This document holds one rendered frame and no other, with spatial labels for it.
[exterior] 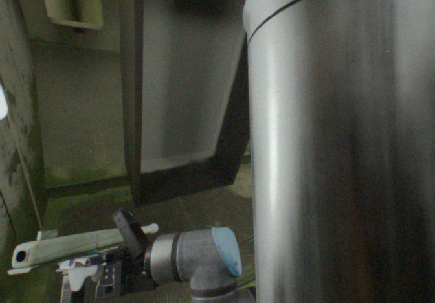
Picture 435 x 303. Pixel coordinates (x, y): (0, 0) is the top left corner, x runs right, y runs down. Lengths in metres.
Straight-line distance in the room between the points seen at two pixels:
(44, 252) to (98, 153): 1.53
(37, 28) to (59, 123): 0.72
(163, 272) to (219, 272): 0.11
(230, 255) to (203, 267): 0.05
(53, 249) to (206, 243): 0.29
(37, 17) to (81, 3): 0.47
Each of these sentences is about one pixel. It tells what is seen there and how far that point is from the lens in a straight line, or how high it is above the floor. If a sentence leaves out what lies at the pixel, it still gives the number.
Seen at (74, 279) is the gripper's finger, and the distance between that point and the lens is 0.61.
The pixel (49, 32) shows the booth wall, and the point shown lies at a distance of 2.30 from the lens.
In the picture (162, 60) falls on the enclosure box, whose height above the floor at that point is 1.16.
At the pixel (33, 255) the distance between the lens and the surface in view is 0.54.
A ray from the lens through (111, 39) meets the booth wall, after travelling 2.29.
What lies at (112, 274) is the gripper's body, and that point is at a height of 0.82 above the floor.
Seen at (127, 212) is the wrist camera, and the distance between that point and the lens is 0.56.
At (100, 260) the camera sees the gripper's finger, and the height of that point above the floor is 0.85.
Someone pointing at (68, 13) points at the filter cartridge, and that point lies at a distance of 1.93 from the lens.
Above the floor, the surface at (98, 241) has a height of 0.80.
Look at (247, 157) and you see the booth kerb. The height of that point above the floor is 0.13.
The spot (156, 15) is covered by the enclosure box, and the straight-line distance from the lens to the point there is 1.14.
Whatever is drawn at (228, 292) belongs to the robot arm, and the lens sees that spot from 0.48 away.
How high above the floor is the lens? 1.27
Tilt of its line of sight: 24 degrees down
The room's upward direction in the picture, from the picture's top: 7 degrees clockwise
